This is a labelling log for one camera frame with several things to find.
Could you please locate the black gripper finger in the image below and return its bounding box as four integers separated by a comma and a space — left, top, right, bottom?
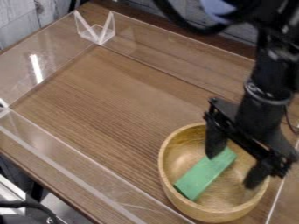
206, 118, 229, 158
243, 161, 273, 189

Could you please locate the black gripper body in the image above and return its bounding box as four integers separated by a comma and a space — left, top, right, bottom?
205, 82, 298, 178

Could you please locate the green rectangular block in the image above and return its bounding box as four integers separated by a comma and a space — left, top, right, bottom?
173, 147, 238, 201

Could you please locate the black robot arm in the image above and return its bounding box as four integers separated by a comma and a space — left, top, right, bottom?
154, 0, 299, 189

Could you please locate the brown wooden bowl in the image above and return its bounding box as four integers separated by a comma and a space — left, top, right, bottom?
158, 122, 269, 223

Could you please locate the clear acrylic corner bracket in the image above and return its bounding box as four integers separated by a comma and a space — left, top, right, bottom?
74, 10, 117, 46

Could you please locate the black cable bottom left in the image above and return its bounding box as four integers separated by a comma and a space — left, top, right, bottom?
0, 200, 58, 224

